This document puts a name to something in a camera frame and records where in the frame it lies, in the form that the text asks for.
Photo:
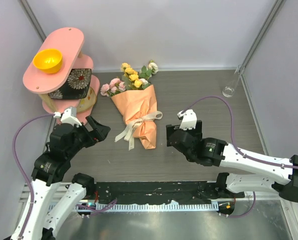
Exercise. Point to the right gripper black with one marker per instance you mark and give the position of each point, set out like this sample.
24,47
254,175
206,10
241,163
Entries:
196,132

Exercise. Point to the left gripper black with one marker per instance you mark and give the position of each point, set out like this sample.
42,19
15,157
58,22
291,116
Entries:
99,133

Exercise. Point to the cream printed ribbon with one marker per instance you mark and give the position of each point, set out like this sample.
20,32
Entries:
127,133

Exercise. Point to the orange wrapping paper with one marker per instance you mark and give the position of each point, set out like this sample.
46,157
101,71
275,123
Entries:
133,104

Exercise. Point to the white flower stem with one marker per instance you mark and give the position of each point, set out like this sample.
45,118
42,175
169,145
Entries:
147,71

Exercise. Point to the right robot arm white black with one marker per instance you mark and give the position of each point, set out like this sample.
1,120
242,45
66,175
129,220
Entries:
266,173

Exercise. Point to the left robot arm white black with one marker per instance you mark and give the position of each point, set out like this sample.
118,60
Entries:
66,140

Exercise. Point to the clear glass vase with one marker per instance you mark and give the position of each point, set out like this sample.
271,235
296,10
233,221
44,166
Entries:
230,88

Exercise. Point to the round cream patterned plate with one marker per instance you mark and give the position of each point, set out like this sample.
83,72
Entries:
87,102

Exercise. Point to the pink flower stem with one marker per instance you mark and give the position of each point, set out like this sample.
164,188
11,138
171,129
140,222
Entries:
115,87

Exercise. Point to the black floral square plate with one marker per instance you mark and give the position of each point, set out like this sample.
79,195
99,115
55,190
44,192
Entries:
75,87

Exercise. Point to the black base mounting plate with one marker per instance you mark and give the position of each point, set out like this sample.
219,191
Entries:
162,192

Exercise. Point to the yellow flower stem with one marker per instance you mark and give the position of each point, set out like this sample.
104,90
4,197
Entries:
130,77

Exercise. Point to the yellow plastic bowl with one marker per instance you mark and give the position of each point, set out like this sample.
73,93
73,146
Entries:
48,61

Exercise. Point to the pink wooden tiered shelf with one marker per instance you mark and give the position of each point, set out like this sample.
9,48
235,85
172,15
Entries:
61,75

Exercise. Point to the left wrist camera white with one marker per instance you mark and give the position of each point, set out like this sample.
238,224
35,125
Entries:
69,116

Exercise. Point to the white slotted cable duct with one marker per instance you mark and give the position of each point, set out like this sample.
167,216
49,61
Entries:
172,207

